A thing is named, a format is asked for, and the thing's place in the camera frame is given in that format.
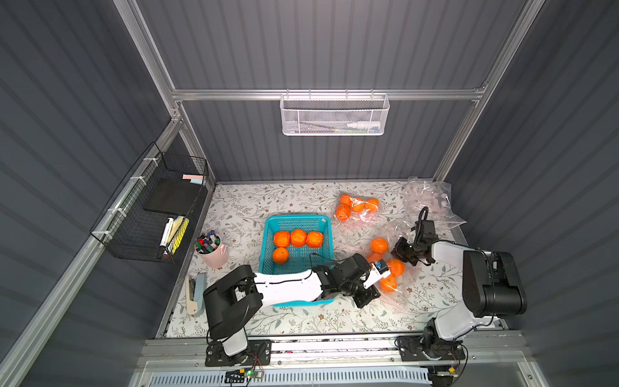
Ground clear zip-top bag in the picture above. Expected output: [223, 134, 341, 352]
[334, 192, 381, 224]
[338, 217, 436, 311]
[403, 177, 467, 229]

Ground orange bag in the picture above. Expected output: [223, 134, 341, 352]
[272, 247, 290, 264]
[306, 232, 324, 248]
[379, 275, 398, 293]
[387, 259, 406, 277]

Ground orange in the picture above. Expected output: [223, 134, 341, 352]
[273, 231, 290, 248]
[370, 238, 389, 255]
[290, 229, 307, 248]

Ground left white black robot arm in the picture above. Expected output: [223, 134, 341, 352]
[202, 254, 391, 361]

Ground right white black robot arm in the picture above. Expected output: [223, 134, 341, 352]
[391, 206, 528, 353]

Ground teal plastic basket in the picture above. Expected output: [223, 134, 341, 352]
[258, 214, 335, 308]

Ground green led circuit board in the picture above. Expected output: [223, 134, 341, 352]
[223, 369, 264, 385]

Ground white pen in mesh basket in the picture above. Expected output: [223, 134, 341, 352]
[346, 121, 384, 135]

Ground pink pen cup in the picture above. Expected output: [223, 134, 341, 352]
[194, 230, 229, 269]

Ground yellow marker in basket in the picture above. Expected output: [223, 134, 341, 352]
[165, 216, 190, 256]

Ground white marker in basket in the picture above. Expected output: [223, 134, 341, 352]
[159, 218, 174, 254]

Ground black notebook in basket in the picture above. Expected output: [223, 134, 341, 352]
[143, 178, 202, 215]

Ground pink sticky notes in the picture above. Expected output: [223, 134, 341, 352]
[182, 174, 205, 185]

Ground aluminium linear rail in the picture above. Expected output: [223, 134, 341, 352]
[135, 330, 532, 372]

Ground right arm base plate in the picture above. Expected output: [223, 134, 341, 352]
[394, 335, 467, 363]

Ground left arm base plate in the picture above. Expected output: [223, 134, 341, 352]
[204, 340, 272, 367]

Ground white wire mesh basket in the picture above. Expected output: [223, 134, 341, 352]
[279, 92, 390, 136]

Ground black wire wall basket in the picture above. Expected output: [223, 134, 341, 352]
[90, 144, 210, 264]

